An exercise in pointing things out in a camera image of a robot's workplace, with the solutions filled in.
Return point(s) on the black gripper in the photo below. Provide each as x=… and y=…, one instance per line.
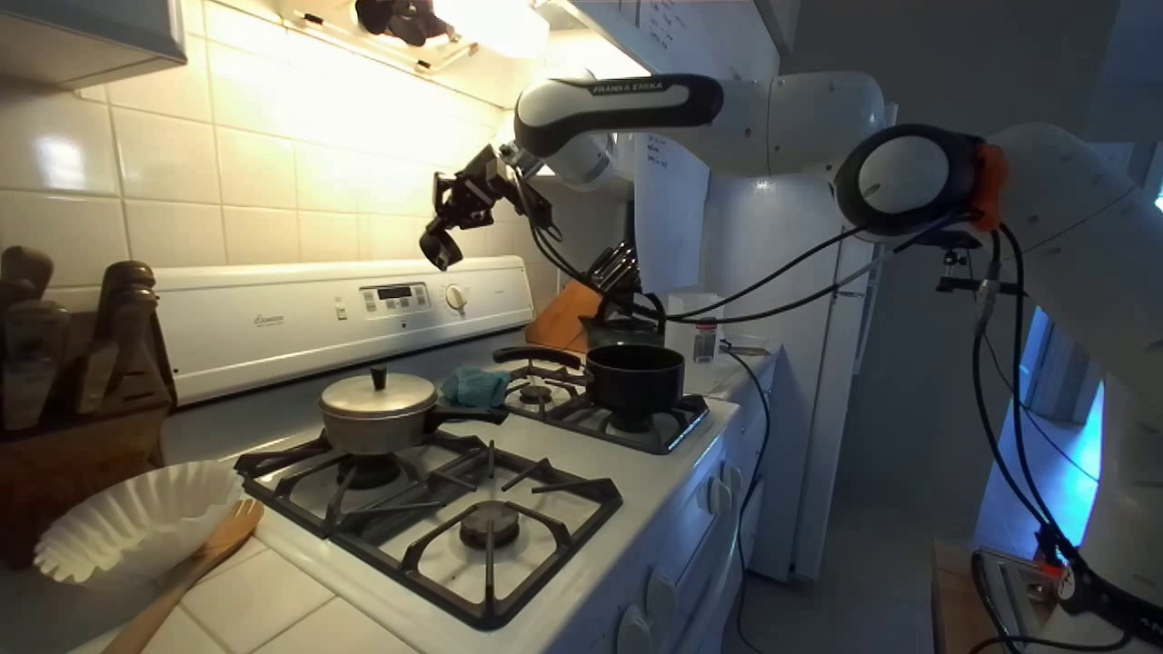
x=497, y=187

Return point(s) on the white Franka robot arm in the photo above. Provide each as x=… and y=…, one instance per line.
x=786, y=121

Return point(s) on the teal towel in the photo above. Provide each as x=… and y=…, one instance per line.
x=475, y=386

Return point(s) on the orange wooden board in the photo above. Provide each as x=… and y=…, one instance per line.
x=565, y=323

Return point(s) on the range hood with light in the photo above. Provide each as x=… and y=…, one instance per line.
x=483, y=58

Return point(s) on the white gas stove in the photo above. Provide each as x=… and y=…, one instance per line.
x=291, y=323

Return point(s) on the small metal pot with lid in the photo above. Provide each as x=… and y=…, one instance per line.
x=377, y=421

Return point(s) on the black burner grate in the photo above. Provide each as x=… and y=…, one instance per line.
x=387, y=513
x=583, y=422

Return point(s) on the black pot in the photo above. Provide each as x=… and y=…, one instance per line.
x=636, y=386

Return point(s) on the translucent plastic pitcher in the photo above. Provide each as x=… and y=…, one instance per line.
x=697, y=329

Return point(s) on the white upper cabinet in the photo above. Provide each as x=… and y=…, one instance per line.
x=703, y=31

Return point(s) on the white refrigerator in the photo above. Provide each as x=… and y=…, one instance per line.
x=801, y=386

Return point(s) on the grey upper cabinet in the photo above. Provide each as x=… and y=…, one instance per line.
x=75, y=38

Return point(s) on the wooden spork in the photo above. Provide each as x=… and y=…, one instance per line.
x=206, y=558

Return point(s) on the wooden knife block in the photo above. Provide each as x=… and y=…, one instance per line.
x=75, y=474

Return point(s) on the wooden robot cart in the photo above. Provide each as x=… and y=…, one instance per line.
x=949, y=606

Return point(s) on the aluminium mounting plate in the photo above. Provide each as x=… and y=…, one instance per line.
x=1003, y=594

